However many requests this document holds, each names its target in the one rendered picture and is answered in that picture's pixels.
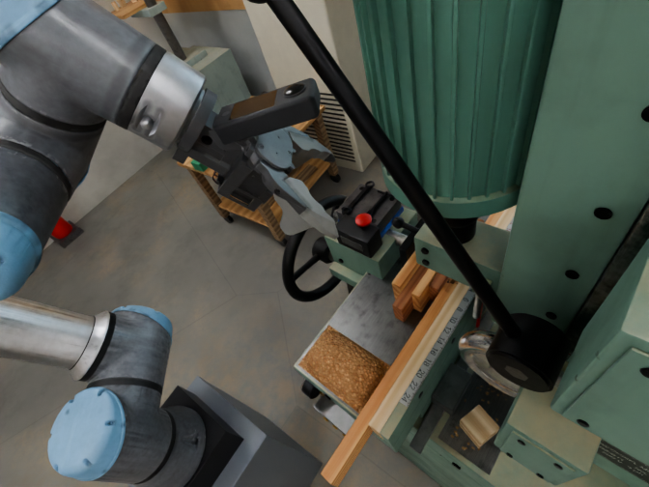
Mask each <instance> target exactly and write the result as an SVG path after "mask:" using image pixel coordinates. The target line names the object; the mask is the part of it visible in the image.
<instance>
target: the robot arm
mask: <svg viewBox="0 0 649 487"><path fill-rule="evenodd" d="M0 64H1V65H0V357H2V358H12V359H18V360H24V361H30V362H34V363H40V364H46V365H52V366H57V367H63V368H67V369H69V371H70V373H71V375H72V377H73V379H74V380H76V381H81V382H87V383H88V385H87V387H86V389H84V390H82V391H80V392H79V393H77V394H76V395H75V396H74V399H73V400H70V401H69V402H68V403H67V404H66V405H65V406H64V408H63V409H62V410H61V412H60V413H59V414H58V416H57V417H56V419H55V421H54V424H53V426H52V428H51V431H50V434H51V435H52V436H51V438H50V439H49V440H48V458H49V461H50V464H51V466H52V467H53V469H54V470H55V471H56V472H57V473H59V474H61V475H63V476H67V477H72V478H75V479H77V480H81V481H101V482H113V483H125V484H132V485H133V486H134V487H184V485H185V484H186V483H187V482H188V481H189V480H190V478H191V477H192V476H193V475H194V474H195V472H196V470H197V469H198V467H199V465H200V462H201V460H202V457H203V454H204V450H205V444H206V429H205V425H204V422H203V419H202V418H201V417H200V416H199V414H198V413H197V412H195V411H194V410H192V409H190V408H188V407H185V406H171V407H167V408H160V407H159V405H160V400H161V395H162V390H163V385H164V379H165V374H166V368H167V363H168V359H169V353H170V348H171V345H172V330H173V328H172V324H171V322H170V320H169V319H168V318H167V317H166V316H165V315H164V314H162V313H161V312H159V311H155V310H154V309H152V308H150V307H146V306H140V305H128V306H127V307H123V306H121V307H118V308H116V309H114V310H113V311H112V312H108V311H103V312H101V313H100V314H97V315H95V316H87V315H83V314H79V313H75V312H72V311H68V310H65V309H61V308H57V307H54V306H50V305H46V304H42V303H38V302H35V301H28V300H25V299H21V298H18V297H14V296H13V294H15V293H16V292H17V291H18V290H19V289H20V288H21V287H22V286H23V285H24V283H25V281H26V280H27V278H28V277H29V276H30V275H31V274H32V273H33V272H34V271H35V269H36V268H37V266H38V265H39V263H40V261H41V259H42V251H43V249H44V247H45V245H46V243H47V241H48V239H49V237H50V236H51V234H52V232H53V230H54V228H55V226H56V224H57V222H58V220H59V218H60V216H61V214H62V212H63V210H64V209H65V207H66V206H67V204H68V202H69V201H70V199H71V197H72V195H73V193H74V191H75V190H76V189H77V188H78V187H79V186H80V185H81V184H82V182H83V181H84V180H85V178H86V176H87V174H88V172H89V168H90V162H91V159H92V157H93V154H94V152H95V149H96V147H97V145H98V143H99V139H100V136H101V134H102V131H103V129H104V126H105V124H106V121H107V120H108V121H110V122H112V123H113V124H115V125H117V126H119V127H121V128H123V129H126V130H129V131H131V132H133V133H135V134H136V135H138V136H140V137H142V138H144V139H146V140H148V141H150V142H151V143H153V144H155V145H157V146H158V147H160V148H162V149H163V150H165V151H168V150H170V149H171V148H172V146H173V145H174V143H175V142H177V144H176V147H178V148H177V150H176V152H175V153H174V155H173V156H172V159H174V160H176V161H178V162H179V163H181V164H184V162H185V161H186V159H187V158H188V157H190V158H192V159H194V160H196V161H198V162H200V163H202V164H204V165H205V166H207V167H209V168H210V169H212V170H214V172H213V176H215V177H217V180H215V179H214V177H213V176H212V179H213V181H214V182H215V183H216V184H218V189H217V193H218V194H220V195H222V196H224V197H226V198H228V199H230V200H232V201H234V202H236V203H238V204H240V205H242V206H244V207H245V208H246V209H248V210H250V211H252V212H255V211H256V210H257V208H258V207H259V206H260V205H261V204H262V203H263V204H265V203H266V202H267V201H268V200H269V198H270V197H271V196H272V195H273V197H274V200H275V201H276V202H277V204H278V205H279V206H280V207H281V209H282V213H283V214H282V217H281V220H280V228H281V229H282V231H283V232H284V233H285V234H287V235H294V234H297V233H299V232H302V231H304V230H307V229H309V228H312V227H314V228H316V229H317V230H318V231H320V232H321V233H323V234H325V235H326V236H328V237H330V238H332V239H334V240H335V239H337V238H338V237H339V234H338V230H337V226H336V222H335V219H334V218H332V217H331V216H330V215H328V214H327V213H326V212H325V210H324V208H323V206H322V205H321V204H319V203H318V202H317V201H316V200H315V199H314V198H313V197H312V196H311V194H310V192H309V190H308V188H307V186H306V185H305V184H304V183H303V182H302V181H301V180H298V179H295V178H291V177H288V175H287V174H290V173H291V172H292V171H293V170H294V169H296V168H298V167H300V166H301V165H302V164H303V163H305V162H306V161H308V160H309V159H311V158H320V159H322V160H324V161H329V162H334V161H335V157H334V155H333V153H332V152H331V151H330V150H329V149H327V148H326V147H325V146H323V145H322V144H321V143H319V142H318V141H316V140H315V139H313V138H311V137H309V135H308V134H306V133H304V132H302V131H300V130H298V129H296V128H294V127H292V125H295V124H299V123H302V122H305V121H309V120H312V119H315V118H317V117H318V116H319V115H320V102H321V94H320V91H319V88H318V85H317V83H316V80H315V79H314V78H307V79H304V80H301V81H299V82H296V83H293V84H290V85H287V86H284V87H281V88H278V89H275V90H272V91H269V92H266V93H263V94H261V95H258V96H255V97H252V98H249V99H246V100H241V101H238V102H235V103H232V104H229V105H226V106H223V107H221V109H220V112H219V114H217V113H215V112H213V111H212V110H213V108H214V105H215V103H216V100H217V94H215V93H214V92H212V91H211V90H209V89H208V88H206V90H205V91H204V90H203V88H204V86H205V84H206V81H207V79H206V77H205V76H204V75H203V74H201V73H200V72H198V71H197V70H195V69H194V68H192V67H191V66H189V64H187V63H186V62H184V61H183V60H181V59H180V58H178V57H177V56H176V55H174V54H173V53H171V52H170V51H168V50H166V49H164V48H163V47H161V46H160V45H158V44H156V43H155V42H153V41H152V40H150V39H149V38H147V37H146V36H144V35H143V34H142V33H140V32H139V31H137V30H136V29H134V28H133V27H131V26H130V25H128V24H127V23H125V22H124V21H122V20H121V19H119V18H118V17H116V16H115V15H114V14H112V13H110V12H109V11H107V10H106V9H105V8H104V7H102V6H101V5H99V4H98V3H96V2H95V1H93V0H0ZM216 172H217V173H218V176H217V175H216V174H215V173H216ZM224 178H225V179H224ZM231 195H232V196H234V197H236V198H237V199H236V198H234V197H232V196H231ZM238 199H239V200H238ZM241 201H242V202H241ZM243 202H244V203H243ZM245 203H246V204H245ZM247 204H248V205H247Z"/></svg>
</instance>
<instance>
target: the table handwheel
mask: <svg viewBox="0 0 649 487"><path fill-rule="evenodd" d="M347 197H348V196H346V195H342V194H334V195H329V196H327V197H325V198H323V199H321V200H319V201H318V203H319V204H321V205H322V206H323V208H324V210H325V211H326V210H328V209H330V208H332V210H331V215H330V216H331V217H332V218H333V212H334V210H337V209H339V207H340V206H341V205H342V204H343V203H344V201H345V199H346V198H347ZM307 230H308V229H307ZM307 230H304V231H302V232H299V233H297V234H294V235H290V237H289V239H288V241H287V243H286V246H285V250H284V254H283V259H282V270H281V271H282V280H283V284H284V287H285V289H286V291H287V292H288V294H289V295H290V296H291V297H292V298H294V299H295V300H297V301H303V302H310V301H316V300H318V299H320V298H322V297H324V296H325V295H327V294H328V293H329V292H331V291H332V290H333V289H334V288H335V287H336V286H337V285H338V284H339V283H340V281H341V279H339V278H337V277H335V276H334V275H333V276H332V277H331V278H330V279H329V280H328V281H327V282H326V283H325V284H324V285H322V286H321V287H319V288H317V289H315V290H312V291H302V290H300V289H299V288H298V287H297V285H296V280H297V279H298V278H299V277H300V276H302V275H303V274H304V273H305V272H306V271H307V270H308V269H310V268H311V267H312V266H313V265H314V264H316V263H317V262H318V261H319V260H320V261H322V262H324V263H326V264H329V263H331V262H334V260H333V257H332V255H331V252H330V250H329V248H328V245H327V243H326V240H325V236H322V237H319V238H318V239H316V240H315V242H314V243H313V246H312V255H313V257H312V258H310V259H309V260H308V261H307V262H306V263H305V264H304V265H303V266H302V267H300V268H299V269H298V270H297V271H296V272H294V265H295V259H296V253H297V250H298V247H299V245H300V242H301V240H302V238H303V236H304V234H305V233H306V231H307Z"/></svg>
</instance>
